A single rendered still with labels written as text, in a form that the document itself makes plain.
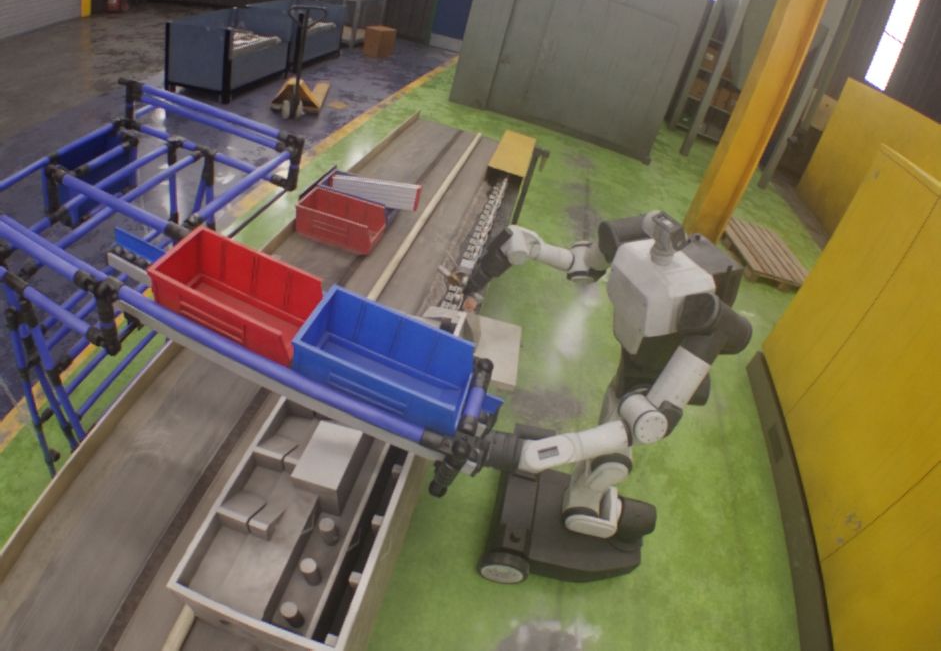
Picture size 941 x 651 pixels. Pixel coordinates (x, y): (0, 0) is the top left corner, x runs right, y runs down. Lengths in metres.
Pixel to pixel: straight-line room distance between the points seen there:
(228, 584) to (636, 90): 6.56
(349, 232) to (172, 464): 1.13
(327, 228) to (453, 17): 8.72
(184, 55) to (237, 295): 5.29
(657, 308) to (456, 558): 1.34
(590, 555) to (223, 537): 1.45
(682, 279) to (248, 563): 1.14
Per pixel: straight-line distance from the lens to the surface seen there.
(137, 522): 1.38
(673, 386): 1.18
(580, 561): 2.12
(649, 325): 1.27
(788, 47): 4.73
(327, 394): 0.85
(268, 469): 1.21
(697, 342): 1.18
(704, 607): 2.55
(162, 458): 1.45
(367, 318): 0.97
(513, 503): 2.11
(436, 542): 2.17
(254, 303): 1.07
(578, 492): 1.94
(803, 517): 3.01
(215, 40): 5.93
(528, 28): 6.78
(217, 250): 1.06
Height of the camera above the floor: 1.93
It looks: 36 degrees down
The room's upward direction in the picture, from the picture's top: 17 degrees clockwise
